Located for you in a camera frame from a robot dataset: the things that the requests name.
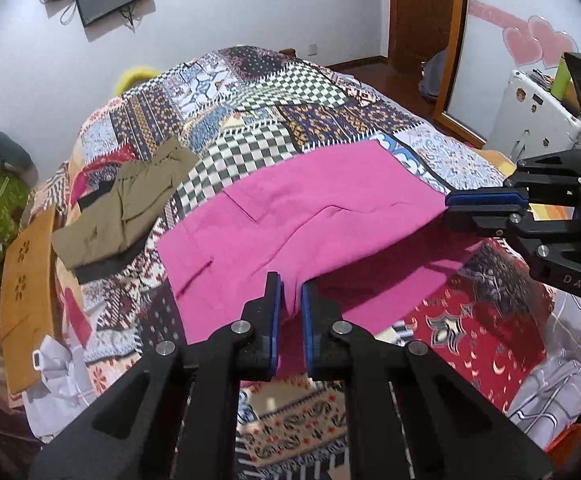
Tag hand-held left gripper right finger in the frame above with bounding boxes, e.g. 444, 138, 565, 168
301, 282, 554, 480

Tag olive green pants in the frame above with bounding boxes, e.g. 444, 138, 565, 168
52, 136, 201, 270

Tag brown cloth with flower cutouts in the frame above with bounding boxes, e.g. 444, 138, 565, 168
0, 205, 64, 395

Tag grey backpack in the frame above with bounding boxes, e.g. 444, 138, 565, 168
419, 50, 454, 107

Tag pink pants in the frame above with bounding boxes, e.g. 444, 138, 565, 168
156, 140, 486, 374

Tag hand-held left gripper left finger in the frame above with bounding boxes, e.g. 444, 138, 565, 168
28, 272, 286, 480

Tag pink heart sticker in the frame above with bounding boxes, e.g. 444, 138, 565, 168
501, 16, 579, 69

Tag yellow plush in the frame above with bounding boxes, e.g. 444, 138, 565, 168
112, 65, 162, 97

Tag patchwork bed blanket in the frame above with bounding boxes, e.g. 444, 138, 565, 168
20, 46, 557, 480

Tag white garment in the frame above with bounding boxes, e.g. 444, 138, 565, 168
22, 335, 104, 444

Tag wood framed mirror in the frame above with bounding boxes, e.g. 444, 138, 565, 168
431, 0, 581, 150

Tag white patterned bedsheet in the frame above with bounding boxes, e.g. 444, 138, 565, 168
506, 287, 581, 453

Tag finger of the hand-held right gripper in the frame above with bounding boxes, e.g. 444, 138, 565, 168
443, 205, 581, 282
445, 150, 581, 209

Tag wooden door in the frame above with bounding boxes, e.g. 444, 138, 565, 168
387, 0, 460, 77

